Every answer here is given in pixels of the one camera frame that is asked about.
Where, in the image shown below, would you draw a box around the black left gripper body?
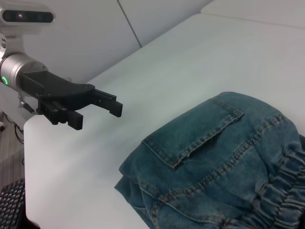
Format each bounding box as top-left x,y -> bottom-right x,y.
21,71 -> 96,111

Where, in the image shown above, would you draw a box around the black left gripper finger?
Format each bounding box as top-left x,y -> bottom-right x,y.
91,89 -> 123,118
39,100 -> 84,131

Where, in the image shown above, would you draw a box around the blue denim shorts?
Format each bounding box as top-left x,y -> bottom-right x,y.
114,92 -> 305,229

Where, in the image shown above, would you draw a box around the black computer keyboard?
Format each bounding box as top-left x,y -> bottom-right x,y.
0,178 -> 26,229

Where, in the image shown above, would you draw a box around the thin black cable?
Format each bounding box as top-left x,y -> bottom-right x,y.
14,121 -> 24,144

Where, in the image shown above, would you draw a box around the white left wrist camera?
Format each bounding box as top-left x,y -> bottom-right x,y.
0,7 -> 57,36

